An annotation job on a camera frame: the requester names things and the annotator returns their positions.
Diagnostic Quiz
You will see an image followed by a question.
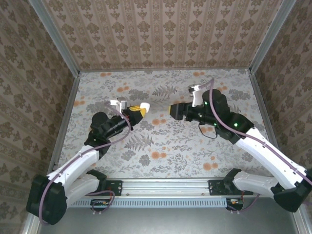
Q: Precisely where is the floral patterned table cover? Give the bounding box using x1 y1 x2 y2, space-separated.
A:
52 69 287 180

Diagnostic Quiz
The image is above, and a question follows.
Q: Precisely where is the black connector board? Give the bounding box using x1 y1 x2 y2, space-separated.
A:
90 199 112 212
226 198 244 211

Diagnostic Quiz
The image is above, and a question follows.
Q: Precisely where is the grey metal panel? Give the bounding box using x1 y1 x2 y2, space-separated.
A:
21 196 312 234

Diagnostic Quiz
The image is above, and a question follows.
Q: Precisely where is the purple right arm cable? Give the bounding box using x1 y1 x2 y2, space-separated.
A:
198 78 312 215

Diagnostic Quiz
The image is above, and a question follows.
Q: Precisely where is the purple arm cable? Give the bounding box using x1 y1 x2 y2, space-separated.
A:
198 78 312 215
39 101 134 225

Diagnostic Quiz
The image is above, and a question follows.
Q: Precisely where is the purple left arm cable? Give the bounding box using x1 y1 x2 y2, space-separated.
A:
39 101 134 225

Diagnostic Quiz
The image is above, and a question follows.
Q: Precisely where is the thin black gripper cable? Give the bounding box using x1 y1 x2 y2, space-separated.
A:
198 121 218 140

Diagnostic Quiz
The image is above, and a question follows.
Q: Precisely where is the aluminium side rail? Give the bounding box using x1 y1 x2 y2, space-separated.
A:
50 73 81 173
249 72 286 171

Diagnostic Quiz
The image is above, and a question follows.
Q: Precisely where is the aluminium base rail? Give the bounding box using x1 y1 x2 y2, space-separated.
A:
73 177 275 197

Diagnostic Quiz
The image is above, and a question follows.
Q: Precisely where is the grey slotted cable duct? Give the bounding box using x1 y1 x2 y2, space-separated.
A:
67 197 242 209

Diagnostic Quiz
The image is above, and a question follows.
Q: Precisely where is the aluminium corner post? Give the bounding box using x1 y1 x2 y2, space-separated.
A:
28 0 81 78
248 0 298 74

